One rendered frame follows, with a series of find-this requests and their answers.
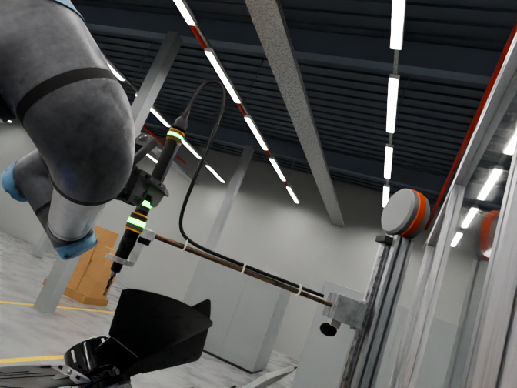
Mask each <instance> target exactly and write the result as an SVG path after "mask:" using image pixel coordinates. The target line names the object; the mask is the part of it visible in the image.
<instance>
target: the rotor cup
mask: <svg viewBox="0 0 517 388"><path fill-rule="evenodd" d="M109 337H110V336H106V335H102V336H95V337H92V338H89V339H86V340H84V341H81V342H80V343H77V344H75V345H74V346H72V347H71V348H70V349H68V350H67V351H66V352H65V354H64V362H65V365H66V366H69V367H71V368H72V369H74V370H76V371H77V372H79V373H80V374H82V375H84V376H86V377H88V378H89V379H90V380H91V382H92V383H90V384H85V385H79V386H73V387H78V388H111V387H114V386H118V385H123V384H126V383H131V378H130V376H129V374H126V373H123V374H119V375H117V373H116V370H117V369H118V368H117V367H115V366H114V365H112V364H111V363H110V362H109V361H108V360H107V359H105V358H104V357H103V356H101V355H100V354H99V353H97V352H96V351H95V349H97V348H98V346H99V345H100V344H101V343H102V340H101V339H102V338H104V340H107V339H108V338H109ZM72 350H74V353H75V358H76V361H77V362H75V363H74V360H73V358H72V352H71V351H72Z"/></svg>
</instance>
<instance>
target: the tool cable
mask: <svg viewBox="0 0 517 388"><path fill-rule="evenodd" d="M212 83H215V84H217V85H219V86H220V88H221V90H222V96H223V97H222V106H221V108H220V112H219V114H218V118H217V120H216V123H215V126H214V128H213V130H212V134H211V135H210V138H209V140H208V143H207V145H206V147H205V150H204V152H203V154H202V157H201V159H200V162H199V164H198V167H197V169H196V171H195V174H194V176H193V179H192V181H191V184H190V186H189V188H188V191H187V194H186V196H185V200H184V202H183V204H182V209H181V212H180V216H179V222H178V224H179V230H180V233H181V234H182V236H183V237H184V239H185V240H186V242H185V247H184V249H183V250H182V251H183V252H184V251H185V248H186V246H187V244H188V242H189V243H191V244H192V245H193V246H195V247H197V248H199V249H201V250H203V251H205V252H207V253H210V254H212V255H213V256H217V257H219V258H221V259H224V260H226V261H229V262H231V263H234V264H236V265H238V266H241V267H243V269H242V271H241V272H240V274H241V275H242V274H243V272H244V270H245V268H246V269H250V270H251V271H254V272H257V273H260V274H262V275H264V276H267V277H270V278H272V279H276V280H278V281H280V282H282V283H286V284H288V285H290V286H294V287H296V288H297V289H298V290H299V292H298V294H295V295H296V296H299V294H300V292H301V290H304V291H306V292H308V293H311V294H314V295H317V296H320V297H322V298H323V297H324V294H321V293H318V292H316V291H314V290H311V289H308V288H305V287H304V286H302V285H301V284H299V285H298V284H295V283H292V282H290V281H288V280H286V279H282V278H280V277H277V276H274V275H272V274H270V273H267V272H264V271H262V270H260V269H256V268H254V267H252V266H248V265H246V263H241V262H239V261H236V260H234V259H231V258H228V257H227V256H223V255H222V254H219V253H216V252H214V251H212V250H210V249H207V248H205V247H204V246H201V245H199V244H198V243H196V242H194V241H192V240H191V239H190V238H188V237H187V235H186V234H185V232H184V229H183V226H182V221H183V216H184V212H185V207H186V205H187V202H188V198H189V196H190V194H191V191H192V188H193V186H194V184H195V180H196V179H197V176H198V174H199V171H200V169H201V167H202V163H203V162H204V160H205V157H206V154H207V152H208V149H209V147H210V145H211V143H212V140H213V138H214V135H215V132H216V130H217V128H218V124H219V122H220V119H221V117H222V113H223V111H224V108H225V101H226V93H225V88H224V86H223V85H222V83H221V82H219V81H217V80H209V81H207V82H204V83H202V84H201V85H200V86H199V87H198V88H197V89H196V91H195V93H194V94H193V96H192V98H191V100H190V102H189V104H188V106H187V108H186V109H187V110H190V108H191V106H192V103H193V102H194V100H195V98H196V96H197V94H198V93H199V92H200V90H201V89H202V88H203V87H204V86H206V85H208V84H212Z"/></svg>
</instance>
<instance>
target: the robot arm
mask: <svg viewBox="0 0 517 388"><path fill-rule="evenodd" d="M15 118H19V120H20V122H21V123H22V125H23V127H24V129H25V130H26V132H27V133H28V135H29V136H30V138H31V140H32V141H33V142H34V144H35V146H36V148H37V149H36V150H34V151H33V152H30V153H29V154H28V155H26V156H25V157H23V158H20V159H18V160H16V161H15V162H14V163H13V164H12V165H10V166H9V167H8V168H7V169H6V170H4V171H3V173H2V174H1V184H2V187H3V189H4V190H5V191H6V192H8V193H9V194H10V196H11V197H12V198H13V199H14V200H17V201H19V202H28V203H29V205H30V206H31V208H32V210H33V211H34V213H35V214H36V216H37V218H38V220H39V222H40V223H41V224H42V227H43V229H44V230H45V232H46V234H47V236H48V237H49V239H50V241H51V242H52V245H53V248H54V249H55V250H56V251H57V253H58V254H59V255H60V257H61V258H62V259H63V260H69V259H73V258H75V257H77V256H80V255H81V254H83V253H85V252H87V251H89V250H90V249H92V248H93V247H95V246H96V245H97V243H98V239H97V237H96V235H95V231H94V229H92V226H93V224H94V222H95V221H96V219H97V217H98V215H99V213H100V212H101V211H102V208H103V207H104V205H105V204H106V203H107V202H110V201H112V200H113V199H116V200H118V201H119V200H121V201H123V202H124V203H126V204H129V205H131V206H137V207H139V208H141V206H142V203H143V202H144V201H145V198H146V196H147V194H149V195H150V196H151V197H152V201H151V205H152V207H156V206H158V204H159V203H160V202H161V200H162V198H163V197H164V196H167V197H169V193H168V190H167V188H166V186H165V185H164V184H163V183H162V182H160V181H159V180H157V179H155V178H154V177H152V175H151V174H149V173H147V172H146V171H144V170H142V169H138V166H136V164H137V163H138V162H140V161H141V160H142V159H143V158H144V157H145V156H146V155H148V154H149V153H150V152H151V151H152V150H153V149H154V148H155V147H156V146H157V145H158V143H157V140H156V137H153V136H150V135H146V134H140V135H139V136H138V137H137V138H135V126H134V119H133V115H132V108H131V106H130V103H129V101H128V97H127V95H126V93H125V91H124V89H123V88H122V86H121V84H120V83H119V82H118V80H117V78H116V77H115V75H114V73H113V71H112V70H111V68H110V66H109V65H108V63H107V61H106V60H105V57H104V56H103V54H102V52H101V51H100V49H99V47H98V46H97V44H96V42H95V40H94V39H93V37H92V35H91V33H90V32H89V30H88V26H87V24H86V22H85V20H84V18H83V17H82V15H81V14H80V13H79V12H78V11H77V10H76V9H75V7H74V5H73V4H72V3H71V1H70V0H0V123H3V122H7V121H9V120H12V119H15Z"/></svg>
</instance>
